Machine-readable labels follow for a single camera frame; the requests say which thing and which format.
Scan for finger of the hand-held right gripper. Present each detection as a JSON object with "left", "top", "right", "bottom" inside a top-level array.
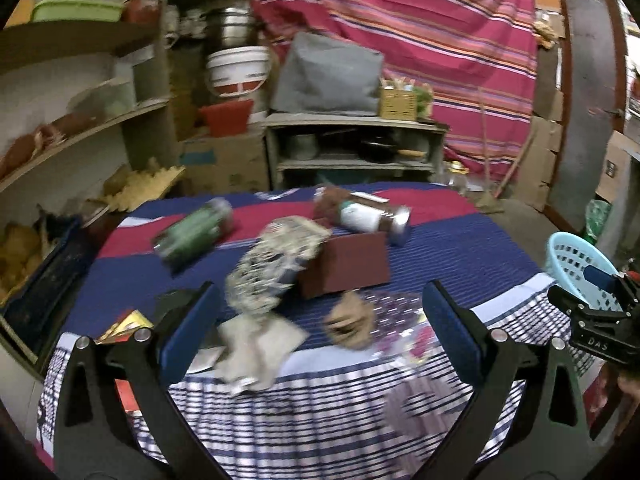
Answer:
[
  {"left": 584, "top": 265, "right": 640, "bottom": 308},
  {"left": 547, "top": 285, "right": 591, "bottom": 321}
]

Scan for pile of potatoes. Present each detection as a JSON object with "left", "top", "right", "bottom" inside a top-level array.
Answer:
[{"left": 0, "top": 222, "right": 46, "bottom": 301}]

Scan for white plastic bucket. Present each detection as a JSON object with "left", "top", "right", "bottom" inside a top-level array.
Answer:
[{"left": 205, "top": 46, "right": 273, "bottom": 98}]

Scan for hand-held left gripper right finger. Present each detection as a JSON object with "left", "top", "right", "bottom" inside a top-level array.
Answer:
[{"left": 415, "top": 279, "right": 601, "bottom": 480}]

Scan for light blue plastic basket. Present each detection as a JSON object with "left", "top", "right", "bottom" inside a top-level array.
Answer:
[{"left": 545, "top": 231, "right": 632, "bottom": 311}]

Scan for grey paper bag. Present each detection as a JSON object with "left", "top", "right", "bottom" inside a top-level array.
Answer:
[{"left": 215, "top": 312, "right": 308, "bottom": 393}]

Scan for tall wooden shelf unit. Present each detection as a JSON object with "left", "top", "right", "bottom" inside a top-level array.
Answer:
[{"left": 0, "top": 0, "right": 251, "bottom": 241}]

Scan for purple beads packet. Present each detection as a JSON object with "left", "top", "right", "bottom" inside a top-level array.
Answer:
[{"left": 365, "top": 292, "right": 431, "bottom": 361}]

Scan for small steel pot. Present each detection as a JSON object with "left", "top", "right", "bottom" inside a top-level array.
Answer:
[{"left": 287, "top": 133, "right": 318, "bottom": 161}]

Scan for red plastic basin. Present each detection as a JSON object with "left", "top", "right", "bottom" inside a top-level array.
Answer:
[{"left": 198, "top": 99, "right": 255, "bottom": 137}]

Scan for white face mask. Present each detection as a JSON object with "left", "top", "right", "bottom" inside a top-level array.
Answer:
[{"left": 187, "top": 347, "right": 223, "bottom": 375}]

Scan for brown paper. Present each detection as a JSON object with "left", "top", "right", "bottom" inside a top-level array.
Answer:
[{"left": 322, "top": 291, "right": 376, "bottom": 351}]

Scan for pink candy wrapper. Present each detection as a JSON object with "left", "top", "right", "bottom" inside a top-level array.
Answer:
[{"left": 407, "top": 332, "right": 436, "bottom": 363}]

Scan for green herbs bunch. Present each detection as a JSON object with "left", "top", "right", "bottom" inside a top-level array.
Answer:
[{"left": 415, "top": 85, "right": 435, "bottom": 118}]

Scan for grey cushion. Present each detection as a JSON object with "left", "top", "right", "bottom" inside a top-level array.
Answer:
[{"left": 270, "top": 31, "right": 386, "bottom": 117}]

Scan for large steel pot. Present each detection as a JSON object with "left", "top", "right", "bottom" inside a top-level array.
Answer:
[{"left": 205, "top": 6, "right": 258, "bottom": 50}]

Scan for black white printed packet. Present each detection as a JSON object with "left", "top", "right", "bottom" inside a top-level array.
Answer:
[{"left": 225, "top": 216, "right": 332, "bottom": 316}]

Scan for green plastic tray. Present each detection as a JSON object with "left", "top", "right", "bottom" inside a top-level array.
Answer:
[{"left": 31, "top": 0, "right": 126, "bottom": 23}]

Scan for cardboard egg tray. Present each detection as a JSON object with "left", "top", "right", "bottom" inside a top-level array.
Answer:
[{"left": 102, "top": 157, "right": 187, "bottom": 213}]

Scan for person's right hand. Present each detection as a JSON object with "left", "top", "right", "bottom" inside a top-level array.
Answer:
[{"left": 616, "top": 367, "right": 640, "bottom": 406}]

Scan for yellow brown printed packet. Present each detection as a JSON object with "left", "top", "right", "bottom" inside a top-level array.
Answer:
[{"left": 95, "top": 310, "right": 153, "bottom": 345}]

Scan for striped pink curtain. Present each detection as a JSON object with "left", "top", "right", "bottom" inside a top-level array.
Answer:
[{"left": 245, "top": 0, "right": 538, "bottom": 186}]

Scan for dark green plastic jar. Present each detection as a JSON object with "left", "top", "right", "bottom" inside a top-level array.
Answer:
[{"left": 152, "top": 197, "right": 235, "bottom": 273}]

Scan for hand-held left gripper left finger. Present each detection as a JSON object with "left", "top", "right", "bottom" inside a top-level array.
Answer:
[{"left": 52, "top": 280, "right": 223, "bottom": 480}]

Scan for dark blue plastic crate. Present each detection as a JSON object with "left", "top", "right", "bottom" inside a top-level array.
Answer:
[{"left": 0, "top": 217, "right": 98, "bottom": 356}]

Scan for cardboard sheets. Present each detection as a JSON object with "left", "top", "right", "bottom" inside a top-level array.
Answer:
[{"left": 510, "top": 95, "right": 566, "bottom": 211}]

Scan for black pan with wooden handle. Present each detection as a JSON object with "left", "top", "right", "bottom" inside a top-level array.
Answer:
[{"left": 360, "top": 135, "right": 429, "bottom": 163}]

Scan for cooking oil bottle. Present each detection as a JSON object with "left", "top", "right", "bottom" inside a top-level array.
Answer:
[{"left": 446, "top": 160, "right": 471, "bottom": 196}]

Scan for low wooden shelf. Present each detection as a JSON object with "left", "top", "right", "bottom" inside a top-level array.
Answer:
[{"left": 262, "top": 112, "right": 449, "bottom": 191}]

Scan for small wicker basket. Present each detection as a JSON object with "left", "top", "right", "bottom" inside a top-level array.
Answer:
[{"left": 378, "top": 77, "right": 418, "bottom": 122}]

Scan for green plastic bag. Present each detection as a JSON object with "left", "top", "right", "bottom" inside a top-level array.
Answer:
[{"left": 585, "top": 200, "right": 613, "bottom": 246}]

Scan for brown cardboard box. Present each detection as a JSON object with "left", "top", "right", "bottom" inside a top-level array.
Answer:
[{"left": 179, "top": 132, "right": 268, "bottom": 193}]

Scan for brown jar with white label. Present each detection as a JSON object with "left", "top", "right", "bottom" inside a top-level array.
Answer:
[{"left": 313, "top": 186, "right": 412, "bottom": 247}]

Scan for black paper piece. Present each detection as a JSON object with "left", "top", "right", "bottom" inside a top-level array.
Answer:
[{"left": 155, "top": 287, "right": 201, "bottom": 321}]

